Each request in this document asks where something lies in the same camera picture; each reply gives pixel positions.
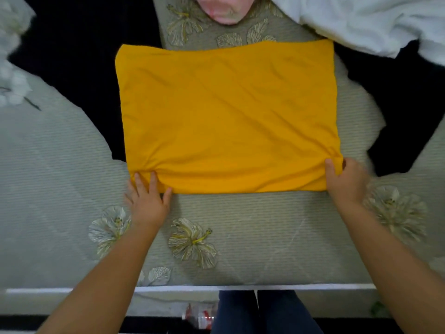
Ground person's legs in blue jeans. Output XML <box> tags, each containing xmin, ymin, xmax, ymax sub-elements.
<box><xmin>210</xmin><ymin>290</ymin><xmax>324</xmax><ymax>334</ymax></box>

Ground person's left hand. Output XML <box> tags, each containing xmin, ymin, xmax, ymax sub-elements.
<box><xmin>124</xmin><ymin>171</ymin><xmax>173</xmax><ymax>231</ymax></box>

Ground white crumpled cloth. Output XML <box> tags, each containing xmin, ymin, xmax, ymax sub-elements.
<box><xmin>269</xmin><ymin>0</ymin><xmax>445</xmax><ymax>67</ymax></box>

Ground person's right forearm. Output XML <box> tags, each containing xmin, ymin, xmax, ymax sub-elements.
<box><xmin>334</xmin><ymin>201</ymin><xmax>445</xmax><ymax>334</ymax></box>

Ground person's right hand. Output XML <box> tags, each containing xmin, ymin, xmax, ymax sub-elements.
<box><xmin>324</xmin><ymin>157</ymin><xmax>371</xmax><ymax>210</ymax></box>

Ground green floral bedsheet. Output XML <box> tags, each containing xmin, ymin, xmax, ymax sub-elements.
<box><xmin>0</xmin><ymin>0</ymin><xmax>445</xmax><ymax>287</ymax></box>

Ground clear plastic bottle red label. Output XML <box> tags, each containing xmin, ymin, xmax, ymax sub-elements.
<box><xmin>182</xmin><ymin>303</ymin><xmax>218</xmax><ymax>330</ymax></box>

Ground person's left forearm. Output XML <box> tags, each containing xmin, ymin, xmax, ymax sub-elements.
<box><xmin>36</xmin><ymin>219</ymin><xmax>165</xmax><ymax>334</ymax></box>

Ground pink cloth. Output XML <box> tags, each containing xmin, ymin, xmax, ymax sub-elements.
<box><xmin>190</xmin><ymin>0</ymin><xmax>257</xmax><ymax>26</ymax></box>

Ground small dark green object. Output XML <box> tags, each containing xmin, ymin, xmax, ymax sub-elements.
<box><xmin>369</xmin><ymin>300</ymin><xmax>389</xmax><ymax>318</ymax></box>

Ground yellow cloth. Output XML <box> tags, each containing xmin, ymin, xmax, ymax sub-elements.
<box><xmin>115</xmin><ymin>39</ymin><xmax>345</xmax><ymax>195</ymax></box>

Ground black garment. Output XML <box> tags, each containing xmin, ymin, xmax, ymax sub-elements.
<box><xmin>8</xmin><ymin>0</ymin><xmax>164</xmax><ymax>162</ymax></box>
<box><xmin>333</xmin><ymin>39</ymin><xmax>445</xmax><ymax>177</ymax></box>

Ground white floral fabric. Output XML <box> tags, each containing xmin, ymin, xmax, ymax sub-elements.
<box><xmin>0</xmin><ymin>0</ymin><xmax>37</xmax><ymax>109</ymax></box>

